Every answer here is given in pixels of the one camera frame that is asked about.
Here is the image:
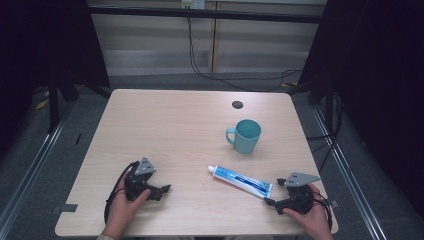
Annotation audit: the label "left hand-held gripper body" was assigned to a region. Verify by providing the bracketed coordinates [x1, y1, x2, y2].
[124, 156, 163, 202]

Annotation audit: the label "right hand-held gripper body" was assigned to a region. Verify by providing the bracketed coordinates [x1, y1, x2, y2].
[284, 171, 322, 215]

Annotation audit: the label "white and blue toothpaste tube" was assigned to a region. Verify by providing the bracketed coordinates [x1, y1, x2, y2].
[207, 164, 274, 200]

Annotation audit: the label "light blue cup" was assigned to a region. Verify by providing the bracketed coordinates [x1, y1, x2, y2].
[225, 119, 263, 155]

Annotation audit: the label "person's right hand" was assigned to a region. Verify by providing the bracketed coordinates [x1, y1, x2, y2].
[282, 183, 335, 240]

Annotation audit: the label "person's left hand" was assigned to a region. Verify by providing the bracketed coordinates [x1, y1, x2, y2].
[101, 173, 152, 240]

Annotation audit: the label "black tape strip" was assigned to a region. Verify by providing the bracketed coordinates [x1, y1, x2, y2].
[50, 203, 79, 215]

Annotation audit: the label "yellow floor scrap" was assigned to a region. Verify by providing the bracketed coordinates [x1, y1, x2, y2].
[34, 98, 50, 111]

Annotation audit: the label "black curtain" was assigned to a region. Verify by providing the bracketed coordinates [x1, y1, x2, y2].
[287, 0, 424, 214]
[0, 0, 112, 158]

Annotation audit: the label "thin vertical pole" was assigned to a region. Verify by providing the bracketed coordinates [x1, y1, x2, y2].
[209, 1, 218, 74]

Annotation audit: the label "black horizontal bar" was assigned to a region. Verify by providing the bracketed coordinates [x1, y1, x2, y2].
[87, 3, 324, 24]

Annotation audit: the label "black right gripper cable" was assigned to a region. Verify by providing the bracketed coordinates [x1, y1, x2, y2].
[312, 190, 335, 232]

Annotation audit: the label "metal floor rail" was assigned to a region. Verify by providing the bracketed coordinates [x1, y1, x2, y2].
[0, 99, 73, 232]
[311, 105, 389, 240]

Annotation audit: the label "black floor cables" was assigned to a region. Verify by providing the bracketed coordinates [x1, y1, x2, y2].
[305, 91, 345, 173]

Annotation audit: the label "long black hanging cable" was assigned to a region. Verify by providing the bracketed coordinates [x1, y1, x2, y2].
[186, 15, 303, 93]

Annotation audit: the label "white wall socket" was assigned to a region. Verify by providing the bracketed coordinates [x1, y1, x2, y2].
[180, 0, 206, 10]

